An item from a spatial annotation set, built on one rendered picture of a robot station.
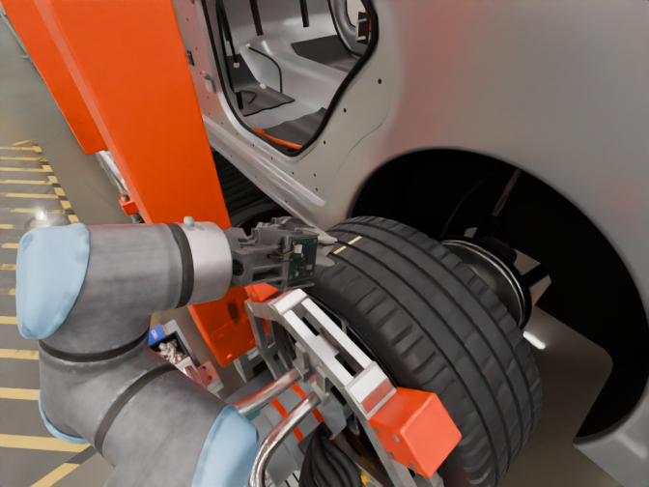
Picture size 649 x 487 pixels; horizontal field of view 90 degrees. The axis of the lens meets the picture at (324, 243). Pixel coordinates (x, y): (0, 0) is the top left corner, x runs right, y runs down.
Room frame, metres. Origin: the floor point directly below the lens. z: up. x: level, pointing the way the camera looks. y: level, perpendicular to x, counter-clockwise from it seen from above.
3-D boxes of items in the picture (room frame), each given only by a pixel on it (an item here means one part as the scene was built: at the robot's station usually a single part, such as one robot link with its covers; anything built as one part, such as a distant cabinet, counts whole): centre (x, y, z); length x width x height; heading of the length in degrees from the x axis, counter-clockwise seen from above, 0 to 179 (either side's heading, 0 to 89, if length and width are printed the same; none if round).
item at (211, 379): (0.28, 0.27, 0.93); 0.09 x 0.05 x 0.05; 130
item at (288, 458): (0.24, 0.05, 0.85); 0.21 x 0.14 x 0.14; 130
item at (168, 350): (0.51, 0.53, 0.51); 0.20 x 0.14 x 0.13; 39
